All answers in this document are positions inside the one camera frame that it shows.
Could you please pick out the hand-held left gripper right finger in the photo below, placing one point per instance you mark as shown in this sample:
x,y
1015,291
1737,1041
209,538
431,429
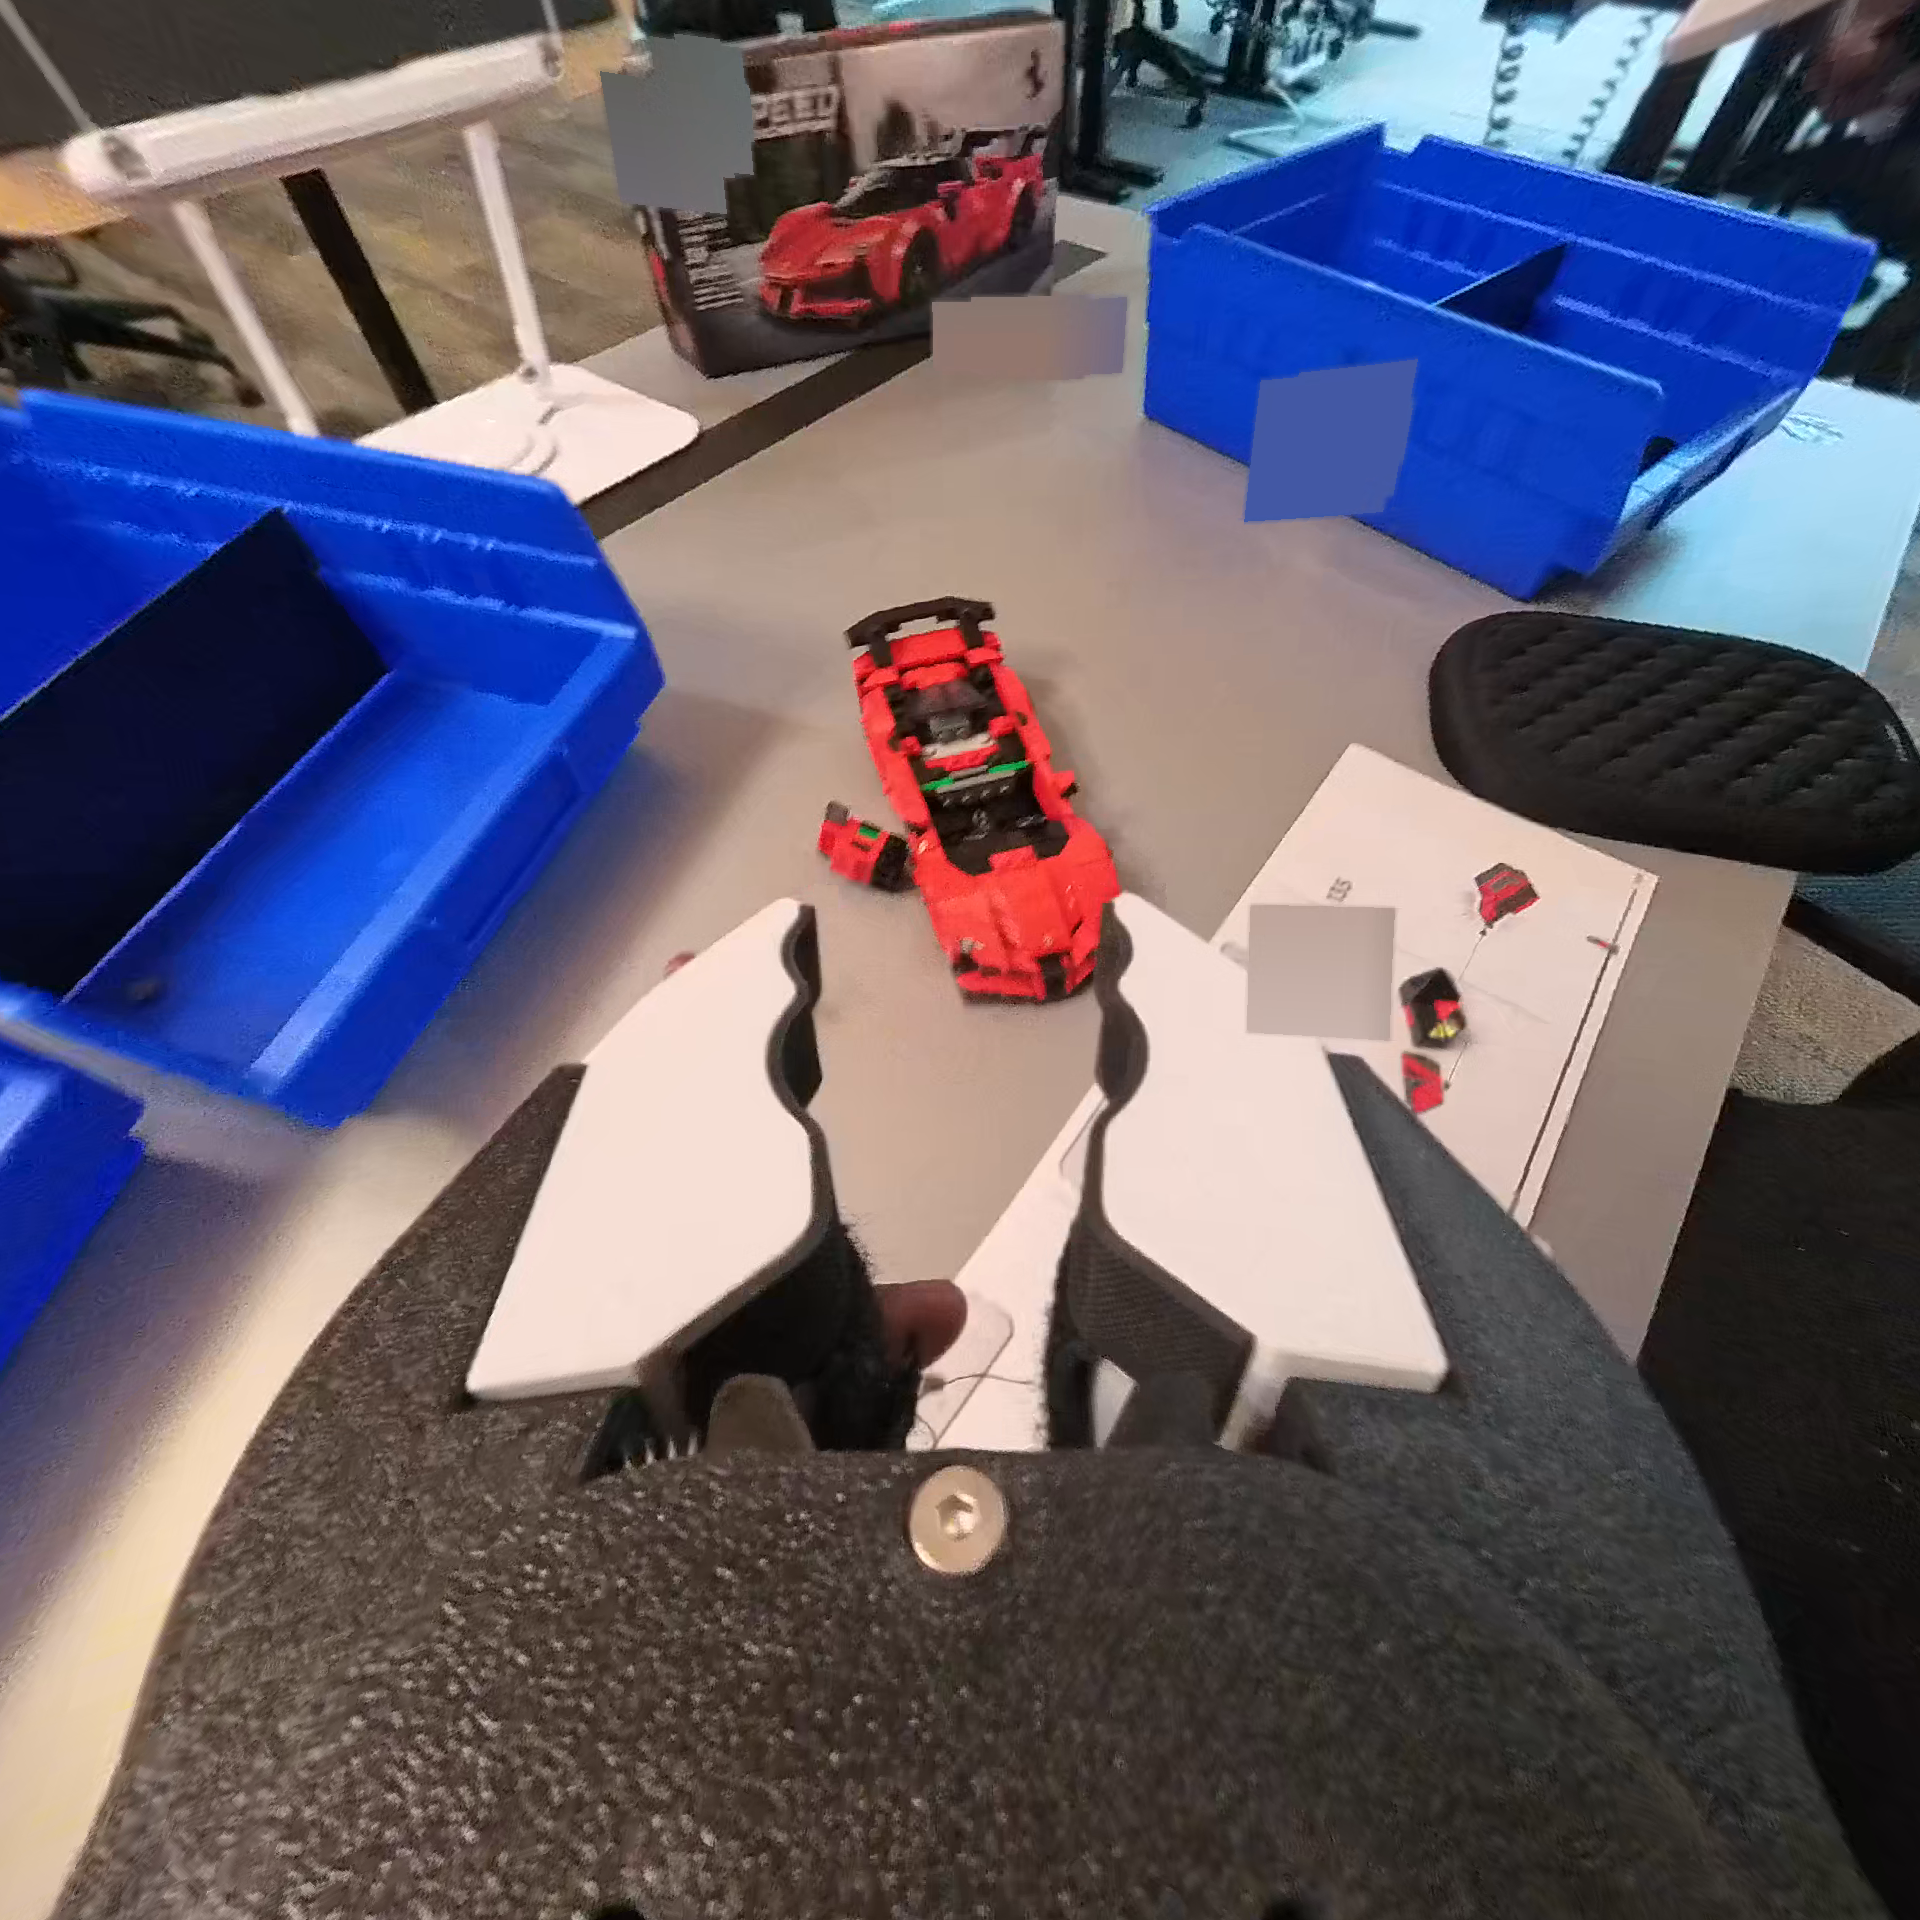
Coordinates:
x,y
1260,1186

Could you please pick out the black office chair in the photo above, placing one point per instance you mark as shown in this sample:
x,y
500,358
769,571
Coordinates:
x,y
90,324
1306,76

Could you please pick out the red black lego sub-assembly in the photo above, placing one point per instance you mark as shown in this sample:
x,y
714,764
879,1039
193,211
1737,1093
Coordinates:
x,y
868,853

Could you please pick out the person's left hand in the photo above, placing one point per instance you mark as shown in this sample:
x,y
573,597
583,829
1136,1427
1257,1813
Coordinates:
x,y
922,1325

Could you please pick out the red lego car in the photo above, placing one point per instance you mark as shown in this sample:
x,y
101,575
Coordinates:
x,y
990,885

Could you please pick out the blue plastic bin with divider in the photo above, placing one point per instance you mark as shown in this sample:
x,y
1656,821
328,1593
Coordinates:
x,y
494,750
1501,435

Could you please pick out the lego set box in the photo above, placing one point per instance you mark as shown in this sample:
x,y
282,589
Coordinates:
x,y
901,226

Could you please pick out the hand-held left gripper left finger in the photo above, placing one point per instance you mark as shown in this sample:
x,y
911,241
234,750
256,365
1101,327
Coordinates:
x,y
661,1172

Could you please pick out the white desk lamp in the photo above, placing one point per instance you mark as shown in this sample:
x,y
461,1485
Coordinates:
x,y
525,435

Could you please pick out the small black red lego assembly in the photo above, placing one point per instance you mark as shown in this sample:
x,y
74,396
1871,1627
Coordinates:
x,y
1429,1010

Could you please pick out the black bin divider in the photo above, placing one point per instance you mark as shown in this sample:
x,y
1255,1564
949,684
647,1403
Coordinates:
x,y
149,750
1508,289

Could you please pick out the lego instruction booklet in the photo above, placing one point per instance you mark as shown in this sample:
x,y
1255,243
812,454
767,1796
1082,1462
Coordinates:
x,y
1559,1020

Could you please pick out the black chair armrest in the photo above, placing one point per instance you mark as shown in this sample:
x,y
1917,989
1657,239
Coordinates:
x,y
1664,734

